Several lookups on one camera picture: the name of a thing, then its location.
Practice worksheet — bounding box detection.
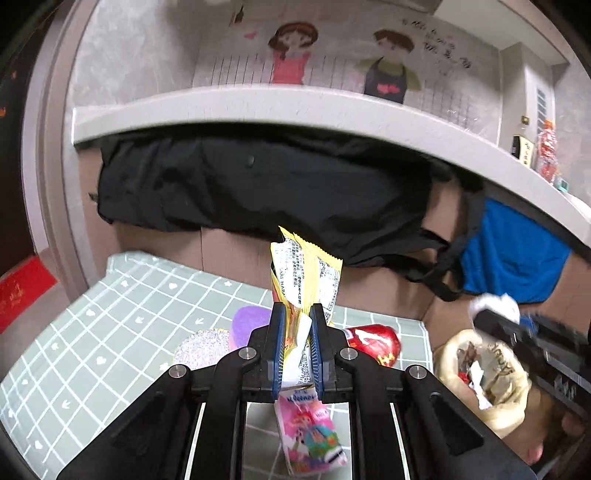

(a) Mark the pink Kleenex tissue pack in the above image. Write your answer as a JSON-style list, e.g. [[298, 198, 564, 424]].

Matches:
[[274, 387, 348, 477]]

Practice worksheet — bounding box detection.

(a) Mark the red filled plastic bottle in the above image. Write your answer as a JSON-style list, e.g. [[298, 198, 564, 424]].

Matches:
[[535, 119, 558, 184]]

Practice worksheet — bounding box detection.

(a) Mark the blue cloth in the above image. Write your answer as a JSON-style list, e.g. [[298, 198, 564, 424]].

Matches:
[[461, 199, 571, 304]]

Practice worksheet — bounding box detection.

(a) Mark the purple pink sponge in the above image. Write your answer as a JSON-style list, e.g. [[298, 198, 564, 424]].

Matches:
[[228, 306, 271, 350]]

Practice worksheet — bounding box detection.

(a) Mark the yellow white snack wrapper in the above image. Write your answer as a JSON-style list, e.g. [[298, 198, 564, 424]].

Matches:
[[270, 228, 342, 389]]

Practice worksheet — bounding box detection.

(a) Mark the bottle with black gold label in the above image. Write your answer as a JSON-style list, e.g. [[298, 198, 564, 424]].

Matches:
[[511, 135, 535, 168]]

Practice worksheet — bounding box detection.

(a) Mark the red crushed can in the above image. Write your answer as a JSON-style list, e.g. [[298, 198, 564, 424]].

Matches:
[[344, 324, 402, 368]]

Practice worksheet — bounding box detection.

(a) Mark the yellowish trash bag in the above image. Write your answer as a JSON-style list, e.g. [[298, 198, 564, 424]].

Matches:
[[434, 329, 531, 438]]

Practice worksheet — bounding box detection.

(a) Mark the white and blue tissue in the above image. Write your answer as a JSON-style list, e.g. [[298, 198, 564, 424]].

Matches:
[[468, 293, 521, 324]]

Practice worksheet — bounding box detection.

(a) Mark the black cloth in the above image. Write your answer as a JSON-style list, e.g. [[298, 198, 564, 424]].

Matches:
[[97, 124, 485, 302]]

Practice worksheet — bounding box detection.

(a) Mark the white kitchen countertop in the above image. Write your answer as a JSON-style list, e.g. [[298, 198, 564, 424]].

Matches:
[[69, 85, 590, 252]]

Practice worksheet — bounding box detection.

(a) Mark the red doormat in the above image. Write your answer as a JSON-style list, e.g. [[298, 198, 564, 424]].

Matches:
[[0, 256, 57, 333]]

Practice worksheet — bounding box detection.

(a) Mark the person's right hand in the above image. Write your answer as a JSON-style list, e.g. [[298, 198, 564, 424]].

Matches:
[[525, 402, 587, 466]]

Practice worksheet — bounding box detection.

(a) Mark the green grid tablecloth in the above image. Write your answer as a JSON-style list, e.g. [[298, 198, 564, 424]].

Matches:
[[0, 250, 435, 480]]

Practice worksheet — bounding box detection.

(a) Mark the silver round scouring pad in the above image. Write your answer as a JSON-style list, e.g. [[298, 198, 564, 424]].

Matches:
[[173, 329, 230, 370]]

